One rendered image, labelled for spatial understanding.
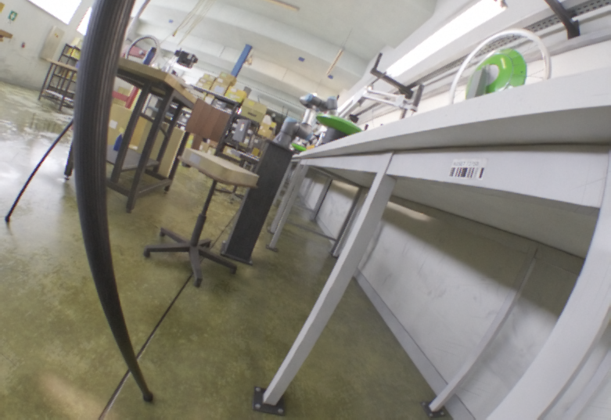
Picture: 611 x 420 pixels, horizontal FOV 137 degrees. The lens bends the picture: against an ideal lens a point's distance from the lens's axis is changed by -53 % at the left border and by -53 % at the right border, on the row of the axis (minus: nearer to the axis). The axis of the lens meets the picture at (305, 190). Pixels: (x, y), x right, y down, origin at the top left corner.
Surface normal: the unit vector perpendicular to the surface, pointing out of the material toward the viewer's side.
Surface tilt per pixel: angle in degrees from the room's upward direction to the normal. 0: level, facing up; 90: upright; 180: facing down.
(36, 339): 0
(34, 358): 0
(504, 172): 90
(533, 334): 90
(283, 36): 90
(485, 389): 90
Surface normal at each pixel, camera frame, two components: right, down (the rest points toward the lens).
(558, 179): -0.91, -0.39
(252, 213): 0.25, 0.18
